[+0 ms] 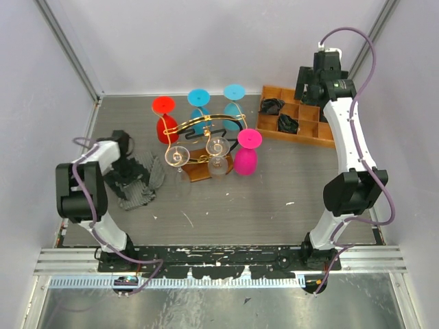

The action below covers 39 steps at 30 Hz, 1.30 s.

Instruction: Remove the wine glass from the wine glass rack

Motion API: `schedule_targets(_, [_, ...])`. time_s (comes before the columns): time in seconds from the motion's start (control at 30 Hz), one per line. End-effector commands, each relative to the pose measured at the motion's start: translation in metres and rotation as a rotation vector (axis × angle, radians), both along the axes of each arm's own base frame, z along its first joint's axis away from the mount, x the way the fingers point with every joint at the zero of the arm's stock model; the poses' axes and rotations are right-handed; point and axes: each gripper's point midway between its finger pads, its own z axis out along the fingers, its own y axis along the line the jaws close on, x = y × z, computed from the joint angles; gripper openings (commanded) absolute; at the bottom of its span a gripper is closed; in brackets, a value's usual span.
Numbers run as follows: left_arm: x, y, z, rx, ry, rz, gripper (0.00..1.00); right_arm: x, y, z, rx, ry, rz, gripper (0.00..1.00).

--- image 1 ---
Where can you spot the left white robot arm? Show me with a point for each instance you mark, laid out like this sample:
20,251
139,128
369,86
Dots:
81,195

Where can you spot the blue wine glass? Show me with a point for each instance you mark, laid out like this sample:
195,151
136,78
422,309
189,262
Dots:
199,98
233,93

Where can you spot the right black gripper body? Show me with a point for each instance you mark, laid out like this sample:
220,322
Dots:
343,75

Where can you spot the black mounting base plate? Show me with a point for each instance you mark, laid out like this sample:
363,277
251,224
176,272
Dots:
219,262

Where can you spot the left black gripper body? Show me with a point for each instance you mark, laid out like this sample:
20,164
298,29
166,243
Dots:
126,171

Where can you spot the clear wine glass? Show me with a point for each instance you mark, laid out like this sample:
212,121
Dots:
217,148
177,157

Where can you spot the red wine glass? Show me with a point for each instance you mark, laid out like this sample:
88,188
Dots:
163,106

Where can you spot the black white striped cloth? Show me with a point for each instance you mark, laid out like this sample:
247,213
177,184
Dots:
142,189

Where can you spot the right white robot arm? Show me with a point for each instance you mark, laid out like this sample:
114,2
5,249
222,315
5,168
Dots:
358,183

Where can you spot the black sock in tray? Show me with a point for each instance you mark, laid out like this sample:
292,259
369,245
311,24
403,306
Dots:
286,124
271,106

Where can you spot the gold wire wine glass rack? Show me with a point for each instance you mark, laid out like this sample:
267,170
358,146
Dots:
197,167

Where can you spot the pink wine glass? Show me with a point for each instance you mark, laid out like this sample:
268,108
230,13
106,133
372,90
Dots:
246,158

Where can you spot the wooden compartment tray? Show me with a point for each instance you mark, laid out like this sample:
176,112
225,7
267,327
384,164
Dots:
311,130

